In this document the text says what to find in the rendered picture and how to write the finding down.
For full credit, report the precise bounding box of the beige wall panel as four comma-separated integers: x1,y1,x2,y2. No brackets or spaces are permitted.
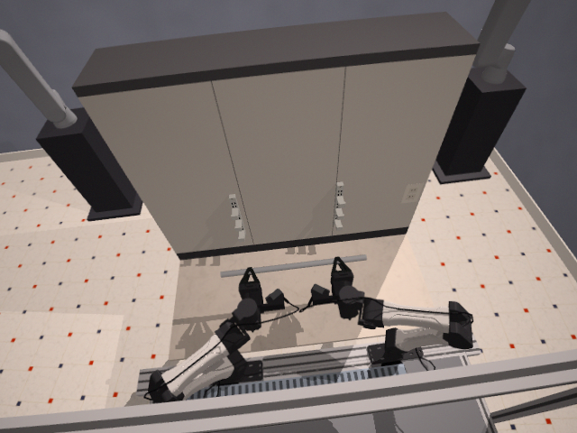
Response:
72,12,480,260

